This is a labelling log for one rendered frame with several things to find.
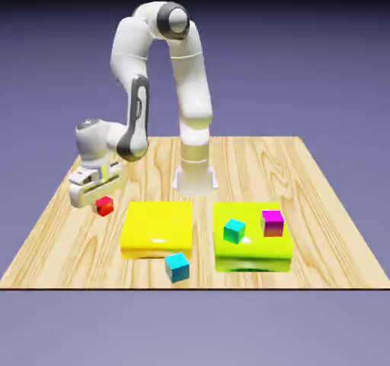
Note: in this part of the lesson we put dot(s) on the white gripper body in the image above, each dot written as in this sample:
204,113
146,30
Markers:
79,194

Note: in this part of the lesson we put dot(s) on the small red cube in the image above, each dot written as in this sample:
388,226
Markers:
104,206

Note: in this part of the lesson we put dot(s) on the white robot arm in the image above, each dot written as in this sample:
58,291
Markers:
190,77

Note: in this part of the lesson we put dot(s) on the small cyan cube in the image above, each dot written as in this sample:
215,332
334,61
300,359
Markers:
234,231
177,267

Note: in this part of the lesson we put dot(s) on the small magenta cube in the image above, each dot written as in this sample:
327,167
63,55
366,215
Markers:
273,223

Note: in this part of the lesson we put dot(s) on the large yellow box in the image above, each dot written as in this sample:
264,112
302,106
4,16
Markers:
157,226

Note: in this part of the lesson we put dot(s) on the large lime green box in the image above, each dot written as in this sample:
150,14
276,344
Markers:
259,247

